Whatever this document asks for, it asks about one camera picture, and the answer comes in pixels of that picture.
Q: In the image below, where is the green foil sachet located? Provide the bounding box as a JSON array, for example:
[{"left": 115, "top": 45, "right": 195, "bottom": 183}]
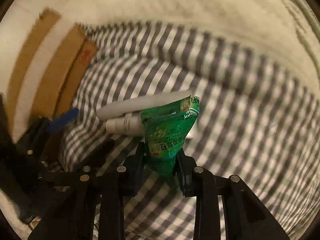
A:
[{"left": 140, "top": 95, "right": 201, "bottom": 192}]

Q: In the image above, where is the white plastic tube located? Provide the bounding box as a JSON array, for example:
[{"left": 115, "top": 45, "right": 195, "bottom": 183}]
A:
[{"left": 97, "top": 91, "right": 193, "bottom": 120}]

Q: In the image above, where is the brown cardboard box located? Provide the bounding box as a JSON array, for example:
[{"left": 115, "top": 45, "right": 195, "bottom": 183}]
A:
[{"left": 6, "top": 9, "right": 98, "bottom": 128}]

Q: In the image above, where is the white fluffy blanket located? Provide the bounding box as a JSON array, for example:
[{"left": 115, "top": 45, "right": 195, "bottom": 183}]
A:
[{"left": 62, "top": 0, "right": 320, "bottom": 99}]

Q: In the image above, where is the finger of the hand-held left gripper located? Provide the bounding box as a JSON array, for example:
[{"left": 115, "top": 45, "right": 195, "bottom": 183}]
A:
[
  {"left": 41, "top": 140, "right": 116, "bottom": 179},
  {"left": 25, "top": 107, "right": 79, "bottom": 155}
]

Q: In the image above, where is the white printed tube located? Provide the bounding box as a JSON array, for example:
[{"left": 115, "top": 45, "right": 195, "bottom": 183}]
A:
[{"left": 106, "top": 116, "right": 146, "bottom": 136}]

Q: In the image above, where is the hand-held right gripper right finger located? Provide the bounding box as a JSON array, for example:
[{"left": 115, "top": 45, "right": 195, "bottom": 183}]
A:
[{"left": 176, "top": 150, "right": 290, "bottom": 240}]

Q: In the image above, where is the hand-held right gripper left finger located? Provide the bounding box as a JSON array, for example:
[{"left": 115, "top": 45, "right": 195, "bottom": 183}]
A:
[{"left": 27, "top": 142, "right": 146, "bottom": 240}]

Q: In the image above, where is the grey white striped cloth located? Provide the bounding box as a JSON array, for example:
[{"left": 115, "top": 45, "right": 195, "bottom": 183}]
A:
[{"left": 57, "top": 21, "right": 318, "bottom": 240}]

